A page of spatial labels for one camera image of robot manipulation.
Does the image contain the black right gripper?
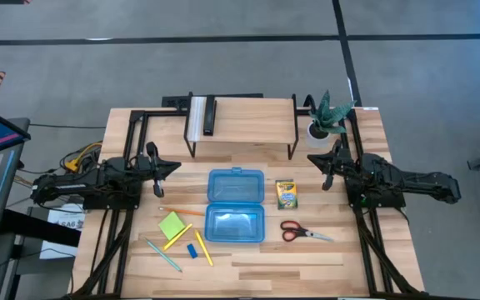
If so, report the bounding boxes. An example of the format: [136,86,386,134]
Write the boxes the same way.
[307,139,352,192]

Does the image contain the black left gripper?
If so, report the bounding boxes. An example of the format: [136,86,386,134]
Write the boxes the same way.
[133,141,182,199]

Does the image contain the orange pencil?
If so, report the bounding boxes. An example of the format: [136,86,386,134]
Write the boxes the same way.
[158,206,206,218]

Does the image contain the green sticky note pad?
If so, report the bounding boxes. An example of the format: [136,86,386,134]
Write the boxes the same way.
[157,210,188,241]

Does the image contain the blue translucent pencil case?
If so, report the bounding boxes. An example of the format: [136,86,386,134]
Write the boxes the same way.
[204,167,266,244]

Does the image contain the yellow pencil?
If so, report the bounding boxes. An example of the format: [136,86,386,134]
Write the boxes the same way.
[193,229,215,268]
[162,222,194,252]

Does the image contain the red handled scissors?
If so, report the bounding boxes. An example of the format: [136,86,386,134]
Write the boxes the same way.
[280,219,334,243]

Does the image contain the teal pencil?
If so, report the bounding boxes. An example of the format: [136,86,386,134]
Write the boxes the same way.
[142,237,183,273]

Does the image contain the snake plant in white pot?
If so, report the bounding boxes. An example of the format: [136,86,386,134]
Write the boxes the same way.
[305,89,357,149]

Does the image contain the green yellow crayon box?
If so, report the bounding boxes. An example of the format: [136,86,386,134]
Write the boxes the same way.
[274,178,298,211]

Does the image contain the white strip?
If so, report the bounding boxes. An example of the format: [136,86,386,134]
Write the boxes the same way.
[187,96,206,142]

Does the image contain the black stapler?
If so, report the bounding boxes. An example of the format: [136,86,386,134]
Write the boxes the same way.
[202,95,218,137]

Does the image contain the black power strip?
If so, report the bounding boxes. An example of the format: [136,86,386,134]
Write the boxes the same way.
[161,92,265,110]

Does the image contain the wooden shelf riser black legs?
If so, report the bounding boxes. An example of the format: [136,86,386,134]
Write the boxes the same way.
[182,93,300,161]

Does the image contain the white printed paper sheet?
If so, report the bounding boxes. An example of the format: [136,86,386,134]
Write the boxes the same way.
[39,202,87,260]

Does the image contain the yellow cable bundle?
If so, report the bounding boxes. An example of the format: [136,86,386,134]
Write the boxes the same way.
[62,141,103,173]

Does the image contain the black floor cable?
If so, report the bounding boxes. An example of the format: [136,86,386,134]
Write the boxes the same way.
[29,122,107,130]

